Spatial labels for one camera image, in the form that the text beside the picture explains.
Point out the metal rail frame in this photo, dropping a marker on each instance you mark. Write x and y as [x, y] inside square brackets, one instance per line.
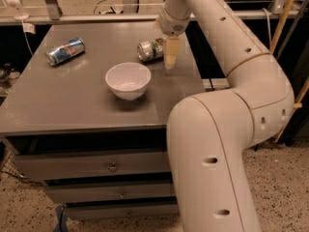
[66, 11]

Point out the blue silver soda can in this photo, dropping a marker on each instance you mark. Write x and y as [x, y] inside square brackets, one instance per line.
[64, 52]

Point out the green silver 7up can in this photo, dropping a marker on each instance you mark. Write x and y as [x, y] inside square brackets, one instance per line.
[150, 50]

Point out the bottom grey drawer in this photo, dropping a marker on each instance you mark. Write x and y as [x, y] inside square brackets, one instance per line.
[94, 213]

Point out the white desk lamp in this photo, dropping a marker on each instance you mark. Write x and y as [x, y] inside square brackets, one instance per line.
[17, 4]

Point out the white bowl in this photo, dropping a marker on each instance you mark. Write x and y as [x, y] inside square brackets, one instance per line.
[128, 81]

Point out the grey drawer cabinet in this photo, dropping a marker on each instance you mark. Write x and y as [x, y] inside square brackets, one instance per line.
[69, 108]

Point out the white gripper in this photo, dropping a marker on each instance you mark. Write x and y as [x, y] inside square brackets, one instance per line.
[171, 25]

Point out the grey drawer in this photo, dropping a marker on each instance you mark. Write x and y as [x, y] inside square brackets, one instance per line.
[94, 213]
[92, 164]
[92, 193]

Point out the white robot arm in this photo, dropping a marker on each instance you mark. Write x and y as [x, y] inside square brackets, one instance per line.
[207, 132]

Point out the middle grey drawer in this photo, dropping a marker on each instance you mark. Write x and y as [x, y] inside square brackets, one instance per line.
[92, 193]

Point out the top grey drawer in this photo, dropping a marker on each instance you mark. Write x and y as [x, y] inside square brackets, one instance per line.
[92, 164]

